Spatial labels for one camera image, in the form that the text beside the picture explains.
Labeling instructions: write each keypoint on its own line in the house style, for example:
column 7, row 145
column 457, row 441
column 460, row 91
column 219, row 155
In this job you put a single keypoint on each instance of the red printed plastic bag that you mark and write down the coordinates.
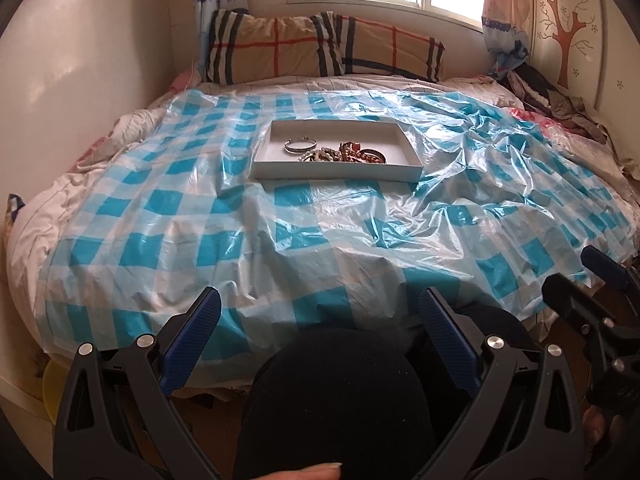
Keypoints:
column 537, row 120

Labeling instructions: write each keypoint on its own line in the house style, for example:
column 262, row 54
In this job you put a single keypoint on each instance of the yellow basin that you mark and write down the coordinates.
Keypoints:
column 52, row 390

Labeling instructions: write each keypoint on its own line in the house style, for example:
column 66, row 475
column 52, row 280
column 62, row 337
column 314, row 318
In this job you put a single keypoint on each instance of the blue checked plastic sheet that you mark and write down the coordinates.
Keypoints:
column 200, row 220

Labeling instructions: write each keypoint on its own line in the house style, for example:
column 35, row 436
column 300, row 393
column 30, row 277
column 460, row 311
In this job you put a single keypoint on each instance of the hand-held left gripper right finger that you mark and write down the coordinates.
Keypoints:
column 447, row 335

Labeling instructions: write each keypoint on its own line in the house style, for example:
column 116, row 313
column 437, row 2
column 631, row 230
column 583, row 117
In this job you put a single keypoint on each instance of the person's right hand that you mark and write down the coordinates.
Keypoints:
column 595, row 427

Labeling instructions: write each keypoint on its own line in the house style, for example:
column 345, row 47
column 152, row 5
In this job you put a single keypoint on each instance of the white panel with tree decal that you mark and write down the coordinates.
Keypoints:
column 565, row 35

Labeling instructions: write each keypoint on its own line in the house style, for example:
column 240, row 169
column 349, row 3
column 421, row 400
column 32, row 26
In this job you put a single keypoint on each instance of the white cardboard box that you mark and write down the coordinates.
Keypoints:
column 340, row 172

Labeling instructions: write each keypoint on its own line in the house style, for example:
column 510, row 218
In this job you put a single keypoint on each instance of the person's left hand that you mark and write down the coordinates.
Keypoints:
column 300, row 474

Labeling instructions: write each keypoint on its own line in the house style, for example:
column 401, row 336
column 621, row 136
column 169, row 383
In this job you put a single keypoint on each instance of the plaid pillow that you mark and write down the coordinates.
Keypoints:
column 390, row 50
column 260, row 45

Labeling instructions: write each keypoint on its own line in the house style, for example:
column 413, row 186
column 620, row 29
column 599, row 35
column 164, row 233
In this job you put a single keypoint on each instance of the pile of dark clothes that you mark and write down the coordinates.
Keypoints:
column 545, row 90

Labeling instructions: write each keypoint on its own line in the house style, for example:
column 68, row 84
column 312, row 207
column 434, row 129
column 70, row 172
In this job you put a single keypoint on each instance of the thin silver bangle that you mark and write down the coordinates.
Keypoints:
column 287, row 147

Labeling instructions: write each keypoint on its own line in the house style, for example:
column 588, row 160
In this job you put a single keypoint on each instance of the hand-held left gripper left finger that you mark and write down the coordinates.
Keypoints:
column 192, row 330

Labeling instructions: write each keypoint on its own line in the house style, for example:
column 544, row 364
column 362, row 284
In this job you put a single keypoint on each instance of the plaid cushion corner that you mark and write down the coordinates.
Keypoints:
column 15, row 205

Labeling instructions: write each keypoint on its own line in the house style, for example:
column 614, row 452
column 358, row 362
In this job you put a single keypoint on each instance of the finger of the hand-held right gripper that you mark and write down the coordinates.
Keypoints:
column 575, row 300
column 605, row 265

